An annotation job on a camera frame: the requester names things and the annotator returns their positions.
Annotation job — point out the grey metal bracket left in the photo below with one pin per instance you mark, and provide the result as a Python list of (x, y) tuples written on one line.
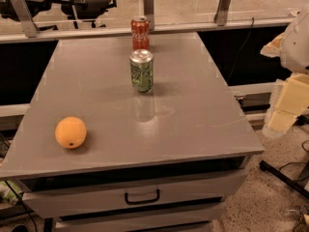
[(29, 28)]

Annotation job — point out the black office chair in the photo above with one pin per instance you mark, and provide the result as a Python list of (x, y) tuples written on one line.
[(64, 0)]

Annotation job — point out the grey metal bracket middle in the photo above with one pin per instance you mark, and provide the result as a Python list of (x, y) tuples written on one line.
[(149, 12)]

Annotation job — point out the orange fruit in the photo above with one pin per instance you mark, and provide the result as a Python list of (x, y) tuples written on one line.
[(70, 132)]

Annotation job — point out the black drawer handle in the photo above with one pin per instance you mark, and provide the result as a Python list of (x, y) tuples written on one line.
[(135, 198)]

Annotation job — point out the black stand leg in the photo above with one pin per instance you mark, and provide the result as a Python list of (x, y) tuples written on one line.
[(264, 166)]

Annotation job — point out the grey metal bracket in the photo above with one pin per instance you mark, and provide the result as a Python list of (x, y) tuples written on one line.
[(29, 28), (221, 15), (149, 12)]

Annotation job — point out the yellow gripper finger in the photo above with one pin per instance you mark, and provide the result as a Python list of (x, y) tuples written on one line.
[(293, 100), (273, 48)]

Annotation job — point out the grey metal bracket right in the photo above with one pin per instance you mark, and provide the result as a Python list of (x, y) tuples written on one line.
[(221, 15)]

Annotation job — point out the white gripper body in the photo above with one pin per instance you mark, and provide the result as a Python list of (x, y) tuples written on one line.
[(298, 50)]

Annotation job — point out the green soda can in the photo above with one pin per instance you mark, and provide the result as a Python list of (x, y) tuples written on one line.
[(142, 68)]

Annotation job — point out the grey drawer cabinet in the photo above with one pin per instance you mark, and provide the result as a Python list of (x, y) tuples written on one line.
[(188, 138)]

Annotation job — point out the red coke can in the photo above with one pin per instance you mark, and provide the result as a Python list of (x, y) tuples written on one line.
[(140, 32)]

